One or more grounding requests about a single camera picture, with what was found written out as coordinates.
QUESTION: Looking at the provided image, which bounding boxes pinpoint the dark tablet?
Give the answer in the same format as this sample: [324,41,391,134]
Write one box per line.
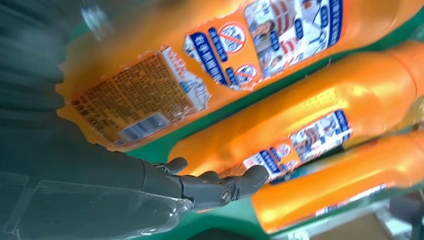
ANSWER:
[389,196,424,227]

